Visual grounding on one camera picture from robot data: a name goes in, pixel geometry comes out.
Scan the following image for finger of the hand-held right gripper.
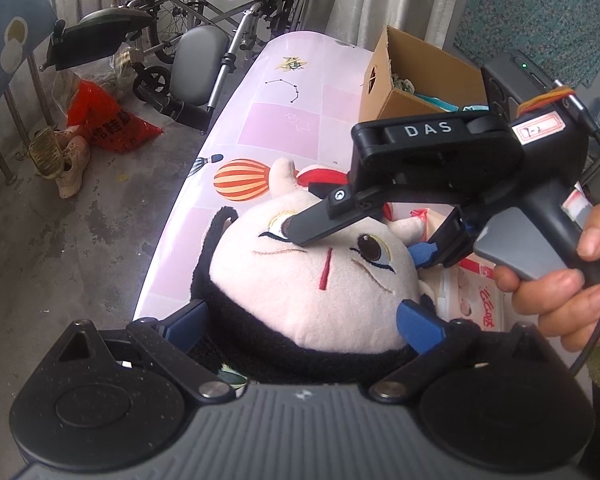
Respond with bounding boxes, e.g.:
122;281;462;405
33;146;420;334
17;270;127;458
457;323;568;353
285;185;382;248
412;210;477;268

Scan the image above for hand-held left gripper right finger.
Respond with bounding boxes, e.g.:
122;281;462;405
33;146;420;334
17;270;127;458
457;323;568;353
369;300;551;403

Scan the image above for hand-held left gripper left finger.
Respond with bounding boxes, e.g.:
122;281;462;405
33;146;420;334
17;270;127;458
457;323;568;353
55;300;235;403

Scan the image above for black-haired plush doll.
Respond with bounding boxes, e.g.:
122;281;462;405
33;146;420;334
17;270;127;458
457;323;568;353
187;156;456;386

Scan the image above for cardboard box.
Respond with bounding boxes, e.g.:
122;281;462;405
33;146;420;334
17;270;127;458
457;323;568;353
358;25;491;123

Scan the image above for person's right hand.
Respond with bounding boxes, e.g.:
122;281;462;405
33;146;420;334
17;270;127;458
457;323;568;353
495;202;600;338

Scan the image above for pink wet wipes pack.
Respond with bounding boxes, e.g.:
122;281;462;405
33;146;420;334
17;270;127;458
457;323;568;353
420;185;596;333

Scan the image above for blue face masks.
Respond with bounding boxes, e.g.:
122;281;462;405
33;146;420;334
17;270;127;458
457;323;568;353
415;92;488;111

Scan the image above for pink printed tablecloth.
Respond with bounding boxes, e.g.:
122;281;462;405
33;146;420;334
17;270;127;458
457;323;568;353
132;30;481;321

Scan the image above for beige shoe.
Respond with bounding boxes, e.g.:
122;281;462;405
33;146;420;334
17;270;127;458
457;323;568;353
55;135;92;199

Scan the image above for wheelchair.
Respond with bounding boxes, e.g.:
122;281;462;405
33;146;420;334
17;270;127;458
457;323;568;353
40;0;315;136

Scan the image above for red plastic bag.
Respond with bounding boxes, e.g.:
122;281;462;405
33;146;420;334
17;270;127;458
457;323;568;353
66;80;165;153

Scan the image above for straw brush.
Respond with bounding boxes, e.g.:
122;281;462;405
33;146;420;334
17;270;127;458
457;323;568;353
29;126;63;179

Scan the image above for metal window railing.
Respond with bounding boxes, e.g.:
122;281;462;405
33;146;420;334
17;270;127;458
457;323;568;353
0;0;148;216

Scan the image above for printed blanket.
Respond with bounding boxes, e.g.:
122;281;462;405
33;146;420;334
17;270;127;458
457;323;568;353
0;0;58;123

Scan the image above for teal floral wall cloth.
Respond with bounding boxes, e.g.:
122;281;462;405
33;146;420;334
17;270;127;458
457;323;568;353
452;0;600;88

